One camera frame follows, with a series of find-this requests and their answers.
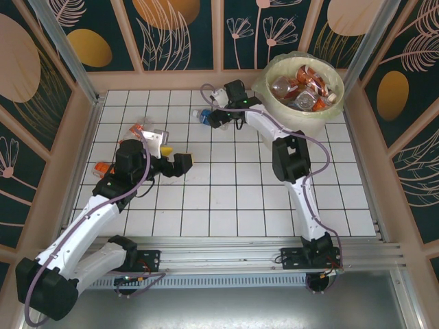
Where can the wide orange tan-cap bottle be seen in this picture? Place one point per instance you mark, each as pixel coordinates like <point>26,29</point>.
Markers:
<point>103,169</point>

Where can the grey metal sheet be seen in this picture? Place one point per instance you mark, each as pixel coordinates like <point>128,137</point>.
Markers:
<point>223,308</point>

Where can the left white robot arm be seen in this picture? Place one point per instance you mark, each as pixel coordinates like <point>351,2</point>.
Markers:
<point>79,222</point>

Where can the green translucent bin liner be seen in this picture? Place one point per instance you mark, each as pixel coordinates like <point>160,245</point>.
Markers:
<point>262,85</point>

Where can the orange label clear bottle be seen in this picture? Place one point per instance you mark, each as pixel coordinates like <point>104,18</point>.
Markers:
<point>135,127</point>

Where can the white ribbed plastic bin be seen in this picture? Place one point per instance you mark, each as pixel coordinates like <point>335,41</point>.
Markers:
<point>308,125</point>

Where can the aluminium side rail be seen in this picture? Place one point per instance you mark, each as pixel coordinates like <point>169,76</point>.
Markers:
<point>374,205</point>
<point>90,137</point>

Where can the blue label clear bottle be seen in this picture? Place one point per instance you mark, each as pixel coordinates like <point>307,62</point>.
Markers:
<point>205,114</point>

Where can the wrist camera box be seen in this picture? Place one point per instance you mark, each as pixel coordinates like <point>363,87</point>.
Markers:
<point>219,97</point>
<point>156,140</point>

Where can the aluminium frame post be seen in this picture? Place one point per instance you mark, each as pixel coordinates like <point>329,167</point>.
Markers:
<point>68,51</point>
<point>369,44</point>

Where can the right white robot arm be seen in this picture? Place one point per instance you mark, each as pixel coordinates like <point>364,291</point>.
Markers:
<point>305,205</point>

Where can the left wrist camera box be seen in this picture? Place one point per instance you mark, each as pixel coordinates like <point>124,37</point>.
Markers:
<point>156,140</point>

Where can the brown coffee drink bottle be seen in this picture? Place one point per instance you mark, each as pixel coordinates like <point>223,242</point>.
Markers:
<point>315,80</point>

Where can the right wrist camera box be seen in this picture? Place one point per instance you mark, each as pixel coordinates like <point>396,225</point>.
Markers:
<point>219,97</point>

